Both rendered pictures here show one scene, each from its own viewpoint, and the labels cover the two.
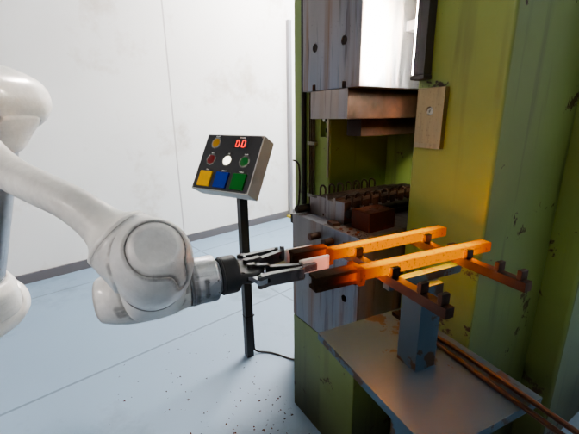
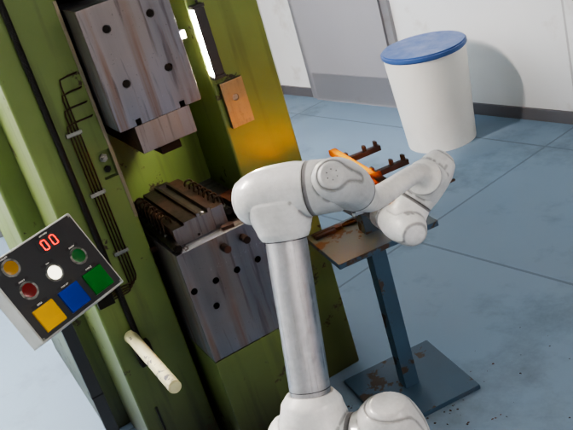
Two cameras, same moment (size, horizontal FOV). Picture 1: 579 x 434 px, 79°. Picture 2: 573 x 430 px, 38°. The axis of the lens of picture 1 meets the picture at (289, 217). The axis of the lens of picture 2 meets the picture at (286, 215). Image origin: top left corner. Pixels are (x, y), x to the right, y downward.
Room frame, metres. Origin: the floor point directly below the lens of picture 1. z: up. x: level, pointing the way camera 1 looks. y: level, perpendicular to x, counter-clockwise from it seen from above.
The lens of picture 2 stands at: (0.50, 2.46, 2.08)
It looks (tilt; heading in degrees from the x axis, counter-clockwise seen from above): 24 degrees down; 280
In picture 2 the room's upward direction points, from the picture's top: 17 degrees counter-clockwise
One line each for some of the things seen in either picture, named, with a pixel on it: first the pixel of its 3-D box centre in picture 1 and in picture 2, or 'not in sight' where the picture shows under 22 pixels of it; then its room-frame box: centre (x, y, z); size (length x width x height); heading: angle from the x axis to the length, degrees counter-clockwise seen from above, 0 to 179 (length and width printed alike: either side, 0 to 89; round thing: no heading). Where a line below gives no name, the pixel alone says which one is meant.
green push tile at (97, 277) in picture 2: (238, 182); (97, 279); (1.53, 0.22, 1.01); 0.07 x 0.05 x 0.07; 58
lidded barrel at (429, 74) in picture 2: not in sight; (432, 92); (0.29, -2.83, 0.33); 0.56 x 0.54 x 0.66; 132
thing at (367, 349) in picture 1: (414, 364); (370, 231); (0.71, -0.29, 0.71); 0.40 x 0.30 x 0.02; 25
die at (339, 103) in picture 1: (371, 104); (145, 119); (1.38, -0.31, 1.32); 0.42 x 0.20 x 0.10; 123
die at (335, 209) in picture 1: (367, 199); (177, 209); (1.38, -0.31, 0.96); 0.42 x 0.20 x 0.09; 123
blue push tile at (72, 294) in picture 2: (221, 180); (73, 297); (1.58, 0.31, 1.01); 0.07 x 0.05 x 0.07; 58
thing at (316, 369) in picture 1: (370, 360); (245, 360); (1.34, -0.35, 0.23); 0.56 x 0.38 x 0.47; 123
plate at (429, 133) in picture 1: (430, 118); (236, 101); (1.07, -0.41, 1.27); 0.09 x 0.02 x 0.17; 33
